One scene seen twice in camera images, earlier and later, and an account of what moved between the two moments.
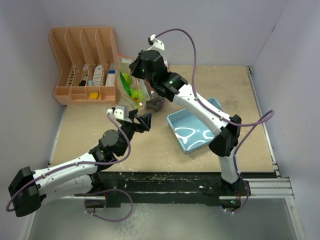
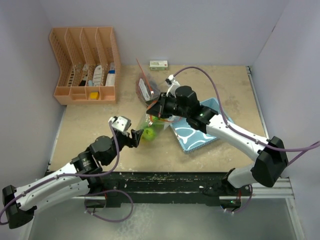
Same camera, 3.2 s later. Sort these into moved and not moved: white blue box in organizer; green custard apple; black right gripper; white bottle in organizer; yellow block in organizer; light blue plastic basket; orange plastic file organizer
Moved: black right gripper; green custard apple
Not moved: yellow block in organizer; light blue plastic basket; white blue box in organizer; white bottle in organizer; orange plastic file organizer
